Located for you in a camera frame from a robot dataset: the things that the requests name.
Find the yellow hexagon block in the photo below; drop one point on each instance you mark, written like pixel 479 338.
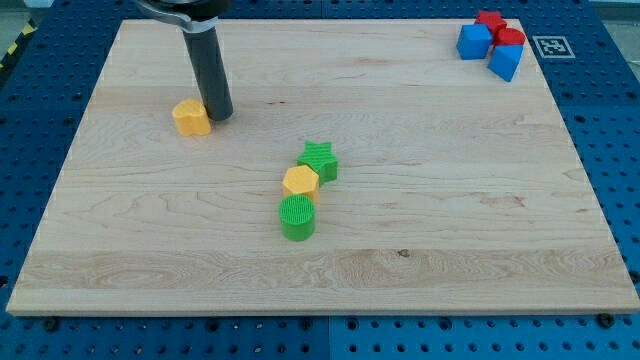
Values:
pixel 301 180

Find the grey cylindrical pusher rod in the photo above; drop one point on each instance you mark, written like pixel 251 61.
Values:
pixel 206 59

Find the light wooden board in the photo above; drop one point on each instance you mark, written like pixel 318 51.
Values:
pixel 366 169

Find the red half-round block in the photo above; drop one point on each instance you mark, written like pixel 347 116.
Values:
pixel 508 36

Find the yellow heart block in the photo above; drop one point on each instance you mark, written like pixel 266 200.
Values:
pixel 191 118

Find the black robot arm end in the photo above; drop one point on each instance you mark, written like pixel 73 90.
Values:
pixel 191 16

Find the green cylinder block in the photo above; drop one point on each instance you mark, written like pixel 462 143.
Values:
pixel 297 217

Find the blue wedge block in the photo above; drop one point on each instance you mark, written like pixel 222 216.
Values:
pixel 505 60

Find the red star block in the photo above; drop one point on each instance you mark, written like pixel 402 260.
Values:
pixel 493 20

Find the blue cube block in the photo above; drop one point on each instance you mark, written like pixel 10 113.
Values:
pixel 474 41

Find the green star block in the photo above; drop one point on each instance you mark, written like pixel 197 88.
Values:
pixel 320 158

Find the white fiducial marker tag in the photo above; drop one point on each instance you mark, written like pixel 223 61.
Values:
pixel 553 47

